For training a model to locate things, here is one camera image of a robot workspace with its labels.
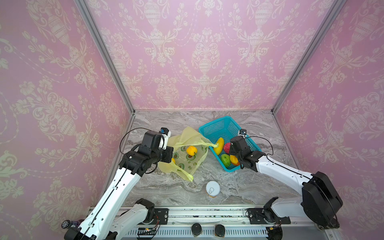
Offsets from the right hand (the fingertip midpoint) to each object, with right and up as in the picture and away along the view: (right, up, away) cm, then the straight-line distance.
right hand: (235, 144), depth 88 cm
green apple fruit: (-5, -9, -1) cm, 11 cm away
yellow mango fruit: (-7, 0, +9) cm, 11 cm away
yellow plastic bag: (-31, -13, +4) cm, 34 cm away
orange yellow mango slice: (-3, -8, -8) cm, 11 cm away
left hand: (-35, -1, -15) cm, 38 cm away
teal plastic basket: (-1, +9, +21) cm, 22 cm away
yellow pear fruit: (-26, -4, +5) cm, 27 cm away
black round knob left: (-23, -33, -24) cm, 47 cm away
